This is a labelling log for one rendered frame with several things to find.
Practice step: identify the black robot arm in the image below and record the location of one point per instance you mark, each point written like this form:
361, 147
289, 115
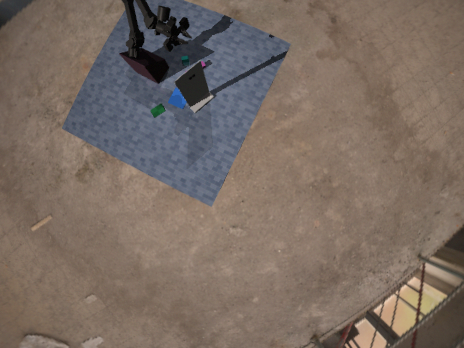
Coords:
136, 38

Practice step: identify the blue square mat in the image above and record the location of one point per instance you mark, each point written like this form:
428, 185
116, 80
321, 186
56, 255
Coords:
177, 99

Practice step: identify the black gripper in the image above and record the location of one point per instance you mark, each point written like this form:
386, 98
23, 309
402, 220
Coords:
173, 39

